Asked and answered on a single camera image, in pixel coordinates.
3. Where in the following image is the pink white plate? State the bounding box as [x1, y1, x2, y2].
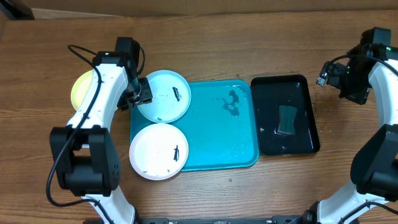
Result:
[129, 123, 189, 180]

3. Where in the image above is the light blue plate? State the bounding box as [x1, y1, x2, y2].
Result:
[138, 70, 192, 123]

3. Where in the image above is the black rectangular tray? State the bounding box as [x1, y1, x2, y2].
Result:
[251, 75, 320, 156]

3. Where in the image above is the yellow plate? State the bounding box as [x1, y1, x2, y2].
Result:
[70, 70, 93, 111]

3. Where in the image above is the brown cardboard backdrop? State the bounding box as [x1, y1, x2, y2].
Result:
[24, 0, 397, 17]

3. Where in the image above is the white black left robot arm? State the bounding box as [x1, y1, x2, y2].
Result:
[45, 48, 152, 223]

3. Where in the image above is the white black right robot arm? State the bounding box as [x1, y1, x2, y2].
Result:
[292, 43, 397, 223]

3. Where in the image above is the teal plastic tray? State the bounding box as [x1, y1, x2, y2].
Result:
[129, 79, 260, 172]

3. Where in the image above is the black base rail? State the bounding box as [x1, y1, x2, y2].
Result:
[134, 215, 302, 224]

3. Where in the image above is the green sponge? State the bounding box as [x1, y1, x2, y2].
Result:
[277, 105, 298, 135]

